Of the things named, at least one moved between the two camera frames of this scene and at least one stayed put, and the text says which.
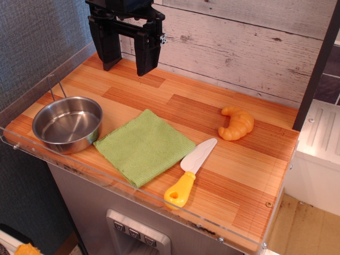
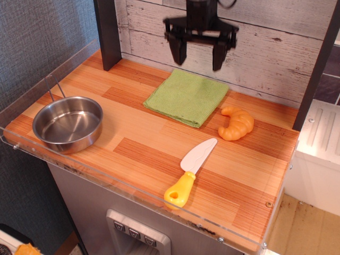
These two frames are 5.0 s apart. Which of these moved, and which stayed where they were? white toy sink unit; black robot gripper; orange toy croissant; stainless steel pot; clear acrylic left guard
Moved: black robot gripper
Stayed: stainless steel pot; clear acrylic left guard; white toy sink unit; orange toy croissant
